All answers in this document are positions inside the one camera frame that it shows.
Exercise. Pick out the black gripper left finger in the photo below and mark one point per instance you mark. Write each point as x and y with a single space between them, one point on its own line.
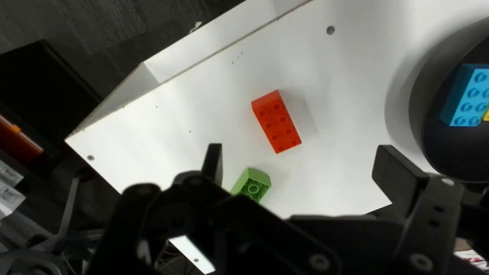
254 223

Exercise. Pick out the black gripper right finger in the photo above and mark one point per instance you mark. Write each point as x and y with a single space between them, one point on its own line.
432 219

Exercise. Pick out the green toy block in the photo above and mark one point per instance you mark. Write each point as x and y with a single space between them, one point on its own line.
252 185

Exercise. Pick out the orange toy block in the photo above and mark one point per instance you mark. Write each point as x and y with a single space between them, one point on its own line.
277 122

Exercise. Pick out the blue toy block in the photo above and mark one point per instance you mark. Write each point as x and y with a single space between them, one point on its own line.
471 100

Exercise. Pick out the black bowl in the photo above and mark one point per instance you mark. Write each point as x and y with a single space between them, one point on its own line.
458 147

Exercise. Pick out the orange bar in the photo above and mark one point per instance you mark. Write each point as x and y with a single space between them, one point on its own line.
17 139

